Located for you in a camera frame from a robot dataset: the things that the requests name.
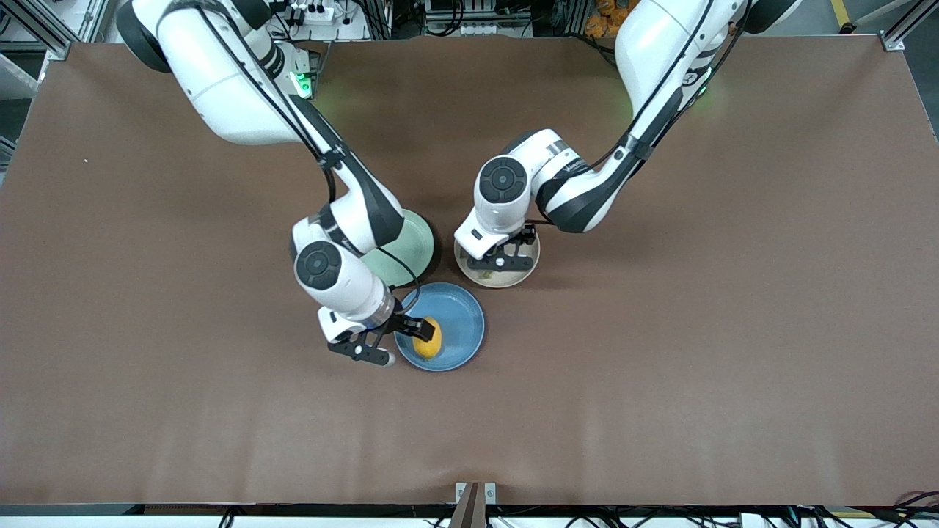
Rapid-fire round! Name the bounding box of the yellow lemon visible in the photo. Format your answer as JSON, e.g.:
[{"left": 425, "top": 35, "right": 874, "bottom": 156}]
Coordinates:
[{"left": 412, "top": 317, "right": 444, "bottom": 361}]

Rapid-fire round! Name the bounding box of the beige plate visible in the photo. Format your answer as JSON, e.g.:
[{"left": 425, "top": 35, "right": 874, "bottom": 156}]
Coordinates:
[{"left": 454, "top": 229, "right": 541, "bottom": 289}]

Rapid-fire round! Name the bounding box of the blue plate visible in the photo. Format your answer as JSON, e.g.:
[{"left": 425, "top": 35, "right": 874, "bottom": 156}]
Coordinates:
[{"left": 393, "top": 282, "right": 486, "bottom": 373}]

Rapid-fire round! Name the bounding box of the green plate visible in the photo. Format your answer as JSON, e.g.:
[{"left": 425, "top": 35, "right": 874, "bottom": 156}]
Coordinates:
[{"left": 359, "top": 209, "right": 436, "bottom": 288}]

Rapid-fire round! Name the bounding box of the bag of orange items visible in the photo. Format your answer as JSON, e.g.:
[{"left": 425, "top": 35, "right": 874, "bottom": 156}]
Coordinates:
[{"left": 585, "top": 0, "right": 626, "bottom": 39}]

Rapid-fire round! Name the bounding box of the white power strip with plugs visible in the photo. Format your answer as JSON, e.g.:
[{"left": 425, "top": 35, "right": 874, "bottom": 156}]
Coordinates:
[{"left": 273, "top": 2, "right": 340, "bottom": 25}]

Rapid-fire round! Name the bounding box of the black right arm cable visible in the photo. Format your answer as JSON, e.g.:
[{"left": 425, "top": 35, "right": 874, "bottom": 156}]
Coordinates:
[{"left": 172, "top": 0, "right": 421, "bottom": 347}]

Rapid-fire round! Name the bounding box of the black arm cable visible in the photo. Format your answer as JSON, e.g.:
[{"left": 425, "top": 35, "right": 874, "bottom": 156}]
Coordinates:
[
  {"left": 587, "top": 0, "right": 742, "bottom": 169},
  {"left": 172, "top": 0, "right": 421, "bottom": 347}
]

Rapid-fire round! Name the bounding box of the metal bracket at table edge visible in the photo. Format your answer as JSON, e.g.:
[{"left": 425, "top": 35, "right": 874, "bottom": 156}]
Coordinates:
[{"left": 455, "top": 482, "right": 497, "bottom": 528}]

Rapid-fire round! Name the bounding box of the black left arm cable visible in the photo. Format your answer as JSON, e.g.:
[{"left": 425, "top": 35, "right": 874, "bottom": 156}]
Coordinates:
[{"left": 587, "top": 0, "right": 742, "bottom": 169}]

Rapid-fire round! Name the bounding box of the aluminium frame profile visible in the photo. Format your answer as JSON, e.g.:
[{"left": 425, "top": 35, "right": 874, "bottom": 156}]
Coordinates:
[
  {"left": 883, "top": 0, "right": 939, "bottom": 52},
  {"left": 0, "top": 0, "right": 76, "bottom": 62}
]

